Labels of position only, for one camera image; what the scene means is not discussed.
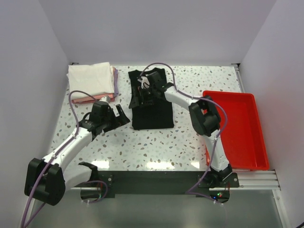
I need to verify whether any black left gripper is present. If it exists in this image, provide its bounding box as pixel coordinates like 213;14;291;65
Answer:
101;104;129;133

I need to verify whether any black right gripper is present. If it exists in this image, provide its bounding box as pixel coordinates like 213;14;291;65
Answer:
129;86;157;109

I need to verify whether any black t shirt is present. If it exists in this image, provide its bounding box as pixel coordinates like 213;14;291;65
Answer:
128;67;174;130

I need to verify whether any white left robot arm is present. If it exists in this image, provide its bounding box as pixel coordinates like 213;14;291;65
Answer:
24;101;130;206

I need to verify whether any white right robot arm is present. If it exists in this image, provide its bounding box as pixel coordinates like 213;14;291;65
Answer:
128;68;232;187

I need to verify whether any folded pink t shirt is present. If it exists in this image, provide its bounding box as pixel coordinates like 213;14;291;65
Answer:
71;66;119;104

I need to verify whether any folded purple t shirt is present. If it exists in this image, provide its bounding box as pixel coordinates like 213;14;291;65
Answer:
114;69;119;97

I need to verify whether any folded white t shirt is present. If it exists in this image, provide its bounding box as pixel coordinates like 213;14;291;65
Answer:
67;62;114;96

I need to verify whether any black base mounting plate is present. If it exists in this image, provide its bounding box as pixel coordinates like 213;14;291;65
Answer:
71;170;239;204

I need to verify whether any red plastic tray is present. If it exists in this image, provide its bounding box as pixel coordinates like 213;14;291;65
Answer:
203;91;270;171

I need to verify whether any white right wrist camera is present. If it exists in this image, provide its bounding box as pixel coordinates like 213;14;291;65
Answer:
138;76;150;89

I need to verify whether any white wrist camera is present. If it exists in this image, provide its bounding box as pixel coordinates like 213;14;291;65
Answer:
138;76;150;89
99;96;111;103

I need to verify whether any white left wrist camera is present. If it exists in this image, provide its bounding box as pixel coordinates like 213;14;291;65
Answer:
99;96;111;103

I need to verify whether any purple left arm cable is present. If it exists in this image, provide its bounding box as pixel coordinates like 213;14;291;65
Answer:
20;90;100;228

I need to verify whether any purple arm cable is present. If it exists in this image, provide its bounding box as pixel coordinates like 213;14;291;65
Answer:
20;90;100;228
140;62;230;200

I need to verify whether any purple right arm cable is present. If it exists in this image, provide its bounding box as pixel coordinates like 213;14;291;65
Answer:
140;62;230;200

